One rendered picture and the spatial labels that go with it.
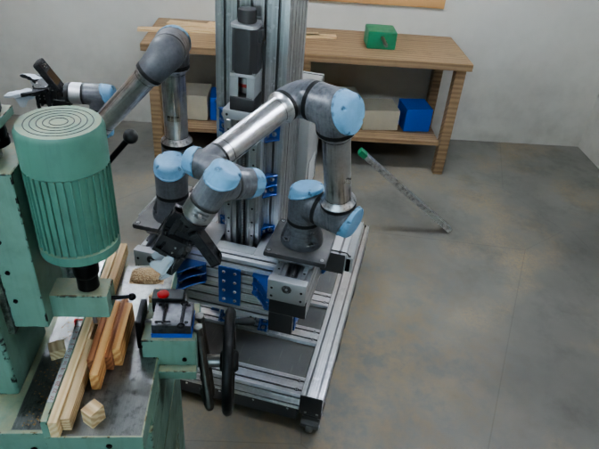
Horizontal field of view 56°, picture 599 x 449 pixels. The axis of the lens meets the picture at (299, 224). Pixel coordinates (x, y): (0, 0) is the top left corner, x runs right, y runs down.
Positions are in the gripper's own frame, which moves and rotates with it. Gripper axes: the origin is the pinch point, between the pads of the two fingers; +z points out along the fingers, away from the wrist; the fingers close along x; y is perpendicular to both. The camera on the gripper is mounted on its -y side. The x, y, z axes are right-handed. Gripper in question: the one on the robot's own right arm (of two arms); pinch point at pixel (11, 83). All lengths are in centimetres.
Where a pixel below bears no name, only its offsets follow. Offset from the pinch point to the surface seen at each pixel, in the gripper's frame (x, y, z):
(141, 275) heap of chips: -65, 24, -56
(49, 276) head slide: -87, 1, -41
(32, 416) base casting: -107, 29, -38
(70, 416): -115, 15, -52
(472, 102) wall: 231, 123, -249
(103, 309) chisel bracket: -90, 9, -54
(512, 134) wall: 228, 148, -289
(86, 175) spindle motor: -87, -31, -56
